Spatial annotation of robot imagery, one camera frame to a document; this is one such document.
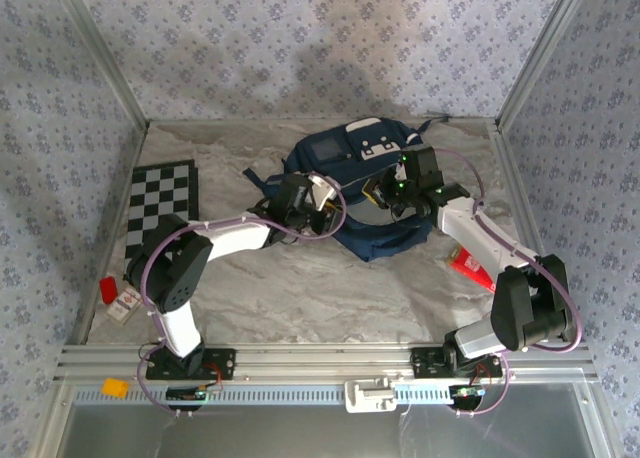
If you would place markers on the orange plastic clip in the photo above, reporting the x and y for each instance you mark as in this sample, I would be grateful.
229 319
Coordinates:
115 387

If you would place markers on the white plastic bracket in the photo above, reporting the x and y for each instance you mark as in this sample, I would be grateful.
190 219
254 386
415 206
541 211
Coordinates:
370 395

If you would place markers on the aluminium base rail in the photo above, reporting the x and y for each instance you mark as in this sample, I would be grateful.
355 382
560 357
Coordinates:
320 360

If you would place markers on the navy blue backpack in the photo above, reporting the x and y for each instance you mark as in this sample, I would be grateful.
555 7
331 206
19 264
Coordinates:
380 238

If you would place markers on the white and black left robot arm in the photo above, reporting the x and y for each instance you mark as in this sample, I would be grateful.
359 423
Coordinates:
235 233

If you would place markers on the small red box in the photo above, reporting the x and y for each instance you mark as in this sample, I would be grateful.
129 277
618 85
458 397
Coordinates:
108 289

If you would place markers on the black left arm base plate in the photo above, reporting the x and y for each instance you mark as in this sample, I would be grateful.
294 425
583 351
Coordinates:
220 363

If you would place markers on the aluminium side rail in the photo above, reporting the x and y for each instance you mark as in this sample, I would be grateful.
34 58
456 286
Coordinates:
125 198
517 188

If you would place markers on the grey metal panel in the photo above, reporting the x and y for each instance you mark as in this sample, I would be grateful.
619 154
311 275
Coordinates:
320 433

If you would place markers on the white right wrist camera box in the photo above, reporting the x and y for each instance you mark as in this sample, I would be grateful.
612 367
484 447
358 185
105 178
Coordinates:
399 169

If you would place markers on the black and grey checkerboard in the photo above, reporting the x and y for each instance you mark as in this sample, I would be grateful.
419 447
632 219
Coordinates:
155 203

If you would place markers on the playing card pack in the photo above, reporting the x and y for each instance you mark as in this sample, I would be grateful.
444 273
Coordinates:
125 305

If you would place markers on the aluminium frame post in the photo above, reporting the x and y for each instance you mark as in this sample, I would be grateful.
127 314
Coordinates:
545 53
100 58

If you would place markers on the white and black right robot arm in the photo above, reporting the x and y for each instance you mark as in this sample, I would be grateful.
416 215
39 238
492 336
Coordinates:
470 228

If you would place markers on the red white packet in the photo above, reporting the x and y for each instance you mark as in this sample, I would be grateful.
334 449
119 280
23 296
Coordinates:
470 267

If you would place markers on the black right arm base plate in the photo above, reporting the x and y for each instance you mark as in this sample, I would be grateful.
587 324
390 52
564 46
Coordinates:
425 363

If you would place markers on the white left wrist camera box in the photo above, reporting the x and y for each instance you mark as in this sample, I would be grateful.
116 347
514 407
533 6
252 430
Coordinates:
321 190

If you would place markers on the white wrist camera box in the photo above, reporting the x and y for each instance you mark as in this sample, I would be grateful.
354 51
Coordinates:
399 169
321 190

